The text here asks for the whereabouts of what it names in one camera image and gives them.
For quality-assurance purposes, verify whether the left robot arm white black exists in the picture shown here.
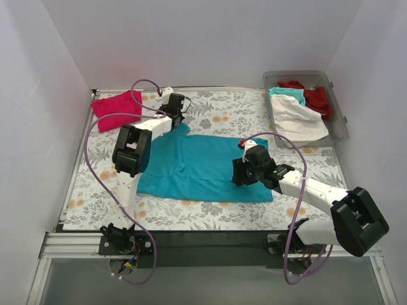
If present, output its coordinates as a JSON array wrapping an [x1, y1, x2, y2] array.
[[100, 91, 187, 254]]

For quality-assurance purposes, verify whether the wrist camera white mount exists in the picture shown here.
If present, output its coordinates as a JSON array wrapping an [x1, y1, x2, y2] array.
[[159, 87, 174, 104], [238, 139, 257, 162]]

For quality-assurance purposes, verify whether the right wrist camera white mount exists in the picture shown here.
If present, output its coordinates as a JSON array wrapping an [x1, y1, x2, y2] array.
[[238, 139, 257, 162]]

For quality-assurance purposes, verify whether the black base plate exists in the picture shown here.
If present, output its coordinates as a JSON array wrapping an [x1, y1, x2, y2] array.
[[95, 230, 327, 277]]

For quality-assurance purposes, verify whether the teal blue t shirt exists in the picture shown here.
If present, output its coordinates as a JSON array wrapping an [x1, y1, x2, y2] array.
[[137, 123, 273, 203]]

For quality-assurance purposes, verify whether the clear plastic bin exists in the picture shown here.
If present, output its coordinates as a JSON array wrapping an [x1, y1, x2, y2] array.
[[263, 70, 348, 147]]

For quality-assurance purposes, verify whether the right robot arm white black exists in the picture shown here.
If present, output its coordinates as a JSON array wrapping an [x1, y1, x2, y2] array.
[[232, 140, 389, 257]]

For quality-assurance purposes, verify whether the light mint t shirt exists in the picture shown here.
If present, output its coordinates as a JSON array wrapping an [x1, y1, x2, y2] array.
[[268, 87, 306, 106]]

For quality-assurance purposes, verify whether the aluminium frame rail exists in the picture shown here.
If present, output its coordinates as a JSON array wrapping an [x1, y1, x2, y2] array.
[[28, 232, 397, 304]]

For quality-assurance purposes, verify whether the dark red t shirt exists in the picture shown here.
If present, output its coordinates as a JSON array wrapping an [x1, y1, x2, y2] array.
[[278, 80, 332, 121]]

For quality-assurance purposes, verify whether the folded pink t shirt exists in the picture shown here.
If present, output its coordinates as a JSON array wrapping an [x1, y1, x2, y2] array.
[[91, 90, 142, 133]]

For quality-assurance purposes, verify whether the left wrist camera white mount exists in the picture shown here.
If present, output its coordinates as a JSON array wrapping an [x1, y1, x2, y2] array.
[[159, 87, 174, 104]]

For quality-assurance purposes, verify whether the white t shirt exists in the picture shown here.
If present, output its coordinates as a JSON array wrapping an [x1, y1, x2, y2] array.
[[270, 94, 329, 142]]

